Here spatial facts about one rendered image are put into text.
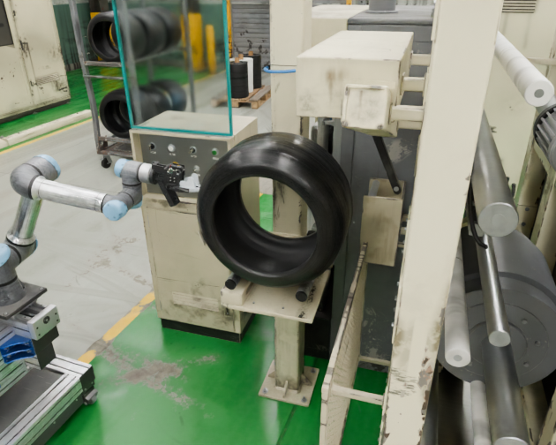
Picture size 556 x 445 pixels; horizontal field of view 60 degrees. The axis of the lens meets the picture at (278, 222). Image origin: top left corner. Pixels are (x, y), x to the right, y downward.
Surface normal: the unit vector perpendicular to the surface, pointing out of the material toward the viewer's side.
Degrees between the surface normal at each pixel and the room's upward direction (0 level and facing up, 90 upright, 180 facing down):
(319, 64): 90
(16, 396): 0
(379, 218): 90
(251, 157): 43
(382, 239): 90
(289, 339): 90
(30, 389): 0
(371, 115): 72
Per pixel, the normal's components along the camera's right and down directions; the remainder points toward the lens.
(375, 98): -0.28, 0.14
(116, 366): 0.00, -0.89
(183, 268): -0.28, 0.44
